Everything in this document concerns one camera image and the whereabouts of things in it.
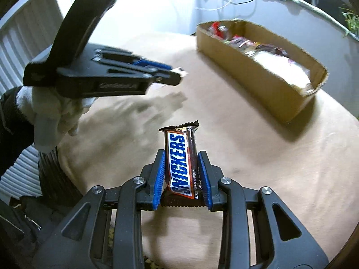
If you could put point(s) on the black jacket sleeve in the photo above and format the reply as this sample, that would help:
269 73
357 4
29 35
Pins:
16 130

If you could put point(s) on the brown cardboard box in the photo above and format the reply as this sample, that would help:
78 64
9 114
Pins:
234 55

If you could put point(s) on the white gloved left hand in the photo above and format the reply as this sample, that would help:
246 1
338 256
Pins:
52 115

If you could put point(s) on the Snickers mini bar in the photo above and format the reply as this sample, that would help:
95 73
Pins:
182 176

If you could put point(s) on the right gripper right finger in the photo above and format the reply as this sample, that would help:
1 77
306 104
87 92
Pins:
259 230

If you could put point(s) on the potted spider plant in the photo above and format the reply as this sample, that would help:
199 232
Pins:
351 19

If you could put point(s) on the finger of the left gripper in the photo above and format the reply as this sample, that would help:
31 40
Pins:
167 77
148 63

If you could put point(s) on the clear red-edged candy bag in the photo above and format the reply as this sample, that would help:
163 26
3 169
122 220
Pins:
219 30

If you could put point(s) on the clear bag of yellow wafers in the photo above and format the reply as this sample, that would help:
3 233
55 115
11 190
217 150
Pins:
290 71

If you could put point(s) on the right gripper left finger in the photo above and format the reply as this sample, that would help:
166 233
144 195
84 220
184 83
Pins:
104 229

